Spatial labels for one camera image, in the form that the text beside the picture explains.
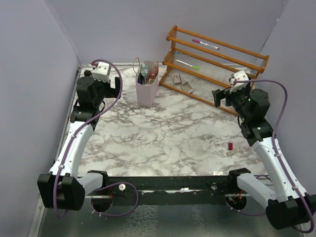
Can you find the pink snack packet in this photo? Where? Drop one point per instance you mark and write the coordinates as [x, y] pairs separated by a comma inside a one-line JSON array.
[[152, 74]]

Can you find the wooden shelf rack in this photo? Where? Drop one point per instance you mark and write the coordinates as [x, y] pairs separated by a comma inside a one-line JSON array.
[[216, 66]]

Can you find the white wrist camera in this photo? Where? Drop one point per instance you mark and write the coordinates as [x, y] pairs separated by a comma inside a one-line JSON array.
[[238, 81], [102, 72]]

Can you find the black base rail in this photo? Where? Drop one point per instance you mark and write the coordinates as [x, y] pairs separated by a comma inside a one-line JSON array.
[[165, 190]]

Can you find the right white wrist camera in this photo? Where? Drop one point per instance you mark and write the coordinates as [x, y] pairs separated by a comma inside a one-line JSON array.
[[238, 81]]

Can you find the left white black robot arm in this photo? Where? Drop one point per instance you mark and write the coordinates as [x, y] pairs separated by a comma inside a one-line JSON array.
[[61, 188]]

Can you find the grey blue snack packet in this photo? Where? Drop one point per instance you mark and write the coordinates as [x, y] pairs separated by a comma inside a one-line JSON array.
[[144, 70]]

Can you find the small red cylinder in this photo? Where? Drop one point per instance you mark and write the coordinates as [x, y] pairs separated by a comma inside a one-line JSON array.
[[230, 145]]

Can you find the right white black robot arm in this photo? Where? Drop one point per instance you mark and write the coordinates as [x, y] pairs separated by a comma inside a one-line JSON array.
[[288, 204]]

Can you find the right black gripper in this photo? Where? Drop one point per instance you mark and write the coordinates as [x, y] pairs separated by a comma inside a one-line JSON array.
[[219, 94]]

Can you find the pink paper bag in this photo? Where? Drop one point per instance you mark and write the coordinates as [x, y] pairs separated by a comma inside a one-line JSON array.
[[145, 93]]

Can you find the pink marker pen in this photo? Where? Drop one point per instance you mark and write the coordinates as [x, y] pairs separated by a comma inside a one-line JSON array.
[[205, 44]]

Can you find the small red white box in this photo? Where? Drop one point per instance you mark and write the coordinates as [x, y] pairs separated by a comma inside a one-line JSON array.
[[177, 79]]

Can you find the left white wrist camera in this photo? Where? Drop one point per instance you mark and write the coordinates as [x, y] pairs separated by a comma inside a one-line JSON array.
[[102, 72]]

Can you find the small beige block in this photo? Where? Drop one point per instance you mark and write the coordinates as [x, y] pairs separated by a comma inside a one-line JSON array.
[[231, 152]]

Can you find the green tipped white pen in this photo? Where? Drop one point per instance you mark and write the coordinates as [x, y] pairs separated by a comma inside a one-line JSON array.
[[187, 64]]

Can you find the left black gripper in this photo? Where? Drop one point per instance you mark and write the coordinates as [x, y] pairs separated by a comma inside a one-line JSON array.
[[112, 92]]

